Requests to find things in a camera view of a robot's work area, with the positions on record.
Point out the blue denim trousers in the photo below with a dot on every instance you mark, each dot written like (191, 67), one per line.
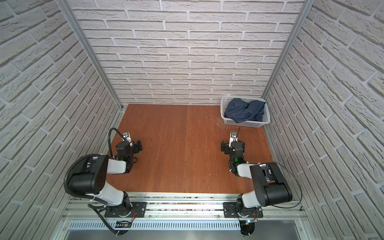
(240, 111)

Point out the white plastic laundry basket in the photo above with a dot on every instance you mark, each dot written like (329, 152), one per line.
(227, 98)

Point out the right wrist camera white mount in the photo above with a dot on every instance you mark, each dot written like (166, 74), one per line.
(233, 137)

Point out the right aluminium corner post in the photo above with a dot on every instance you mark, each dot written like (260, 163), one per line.
(305, 10)

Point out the left aluminium corner post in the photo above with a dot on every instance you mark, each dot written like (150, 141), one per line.
(78, 31)

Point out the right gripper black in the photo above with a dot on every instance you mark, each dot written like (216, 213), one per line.
(226, 146)

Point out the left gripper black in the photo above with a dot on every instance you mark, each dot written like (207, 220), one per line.
(136, 148)

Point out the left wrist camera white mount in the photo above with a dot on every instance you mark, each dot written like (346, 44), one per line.
(126, 137)

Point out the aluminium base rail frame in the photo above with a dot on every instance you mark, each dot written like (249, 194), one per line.
(207, 212)

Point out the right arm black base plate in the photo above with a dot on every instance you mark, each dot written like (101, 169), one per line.
(236, 210)

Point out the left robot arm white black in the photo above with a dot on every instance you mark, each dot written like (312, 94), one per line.
(87, 178)

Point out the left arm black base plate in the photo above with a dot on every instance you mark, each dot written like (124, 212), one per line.
(138, 208)

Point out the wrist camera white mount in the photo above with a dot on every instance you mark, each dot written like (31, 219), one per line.
(233, 137)
(126, 137)

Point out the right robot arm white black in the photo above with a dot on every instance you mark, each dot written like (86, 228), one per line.
(270, 186)

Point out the aluminium corner post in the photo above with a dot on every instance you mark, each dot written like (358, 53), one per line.
(305, 10)
(78, 31)

